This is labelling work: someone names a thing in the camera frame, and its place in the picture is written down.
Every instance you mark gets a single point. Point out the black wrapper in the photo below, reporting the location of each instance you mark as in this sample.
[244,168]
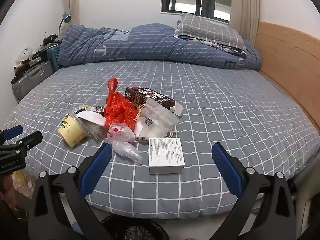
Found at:
[81,108]

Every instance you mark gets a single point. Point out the grey suitcase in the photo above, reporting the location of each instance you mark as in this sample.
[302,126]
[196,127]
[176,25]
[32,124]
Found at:
[31,77]

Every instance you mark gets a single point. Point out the beige curtain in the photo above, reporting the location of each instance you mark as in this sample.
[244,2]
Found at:
[246,10]
[72,0]

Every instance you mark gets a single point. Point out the wooden headboard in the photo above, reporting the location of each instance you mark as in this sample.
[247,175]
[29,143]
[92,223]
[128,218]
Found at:
[287,62]

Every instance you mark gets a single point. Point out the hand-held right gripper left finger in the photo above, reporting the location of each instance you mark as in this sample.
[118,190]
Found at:
[96,170]

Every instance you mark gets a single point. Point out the blue striped quilt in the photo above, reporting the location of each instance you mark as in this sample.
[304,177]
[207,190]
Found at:
[150,45]

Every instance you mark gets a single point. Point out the black bin with liner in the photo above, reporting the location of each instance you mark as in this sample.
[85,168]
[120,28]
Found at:
[135,230]

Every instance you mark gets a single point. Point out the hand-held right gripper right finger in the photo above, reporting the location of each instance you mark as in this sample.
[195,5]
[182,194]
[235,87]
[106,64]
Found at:
[226,170]

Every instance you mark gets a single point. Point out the pile of dark gadgets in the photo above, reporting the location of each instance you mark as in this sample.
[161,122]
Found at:
[51,40]

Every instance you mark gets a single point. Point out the brown carton box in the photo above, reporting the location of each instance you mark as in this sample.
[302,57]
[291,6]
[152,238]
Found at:
[140,95]

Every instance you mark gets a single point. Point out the white plastic object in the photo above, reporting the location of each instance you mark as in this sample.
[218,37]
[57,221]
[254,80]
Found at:
[24,54]

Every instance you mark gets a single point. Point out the dark framed window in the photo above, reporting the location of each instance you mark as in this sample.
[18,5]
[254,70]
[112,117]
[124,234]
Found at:
[185,0]

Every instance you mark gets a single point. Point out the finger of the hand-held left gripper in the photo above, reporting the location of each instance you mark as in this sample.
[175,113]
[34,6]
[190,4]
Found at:
[11,131]
[30,140]

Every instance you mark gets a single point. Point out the clear plastic bag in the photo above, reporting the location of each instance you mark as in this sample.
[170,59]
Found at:
[122,140]

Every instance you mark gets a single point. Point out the dark patterned cloth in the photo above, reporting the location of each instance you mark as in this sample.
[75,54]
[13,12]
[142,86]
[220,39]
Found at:
[226,47]

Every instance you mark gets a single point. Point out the yellow plastic cup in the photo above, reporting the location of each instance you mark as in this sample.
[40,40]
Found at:
[71,132]

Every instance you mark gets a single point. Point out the grey checked pillow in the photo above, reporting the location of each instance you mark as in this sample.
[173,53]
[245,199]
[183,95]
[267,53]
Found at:
[207,30]

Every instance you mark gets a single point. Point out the person's left hand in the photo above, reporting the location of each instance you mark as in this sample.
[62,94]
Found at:
[5,187]

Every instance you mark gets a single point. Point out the red plastic bag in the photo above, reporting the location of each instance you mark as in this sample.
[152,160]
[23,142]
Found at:
[117,107]

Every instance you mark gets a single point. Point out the silver foil wrapper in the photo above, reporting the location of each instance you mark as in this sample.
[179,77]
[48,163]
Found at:
[100,110]

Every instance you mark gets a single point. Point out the blue desk lamp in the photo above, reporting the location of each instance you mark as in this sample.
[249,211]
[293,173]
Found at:
[65,18]

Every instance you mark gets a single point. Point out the white cardboard box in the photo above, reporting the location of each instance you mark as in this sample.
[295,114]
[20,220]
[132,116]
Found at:
[165,155]

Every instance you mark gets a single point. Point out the yellow plastic bag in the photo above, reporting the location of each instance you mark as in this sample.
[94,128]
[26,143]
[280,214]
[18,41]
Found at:
[21,182]

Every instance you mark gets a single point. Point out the teal suitcase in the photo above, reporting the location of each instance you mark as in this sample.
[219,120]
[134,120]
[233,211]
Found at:
[53,56]

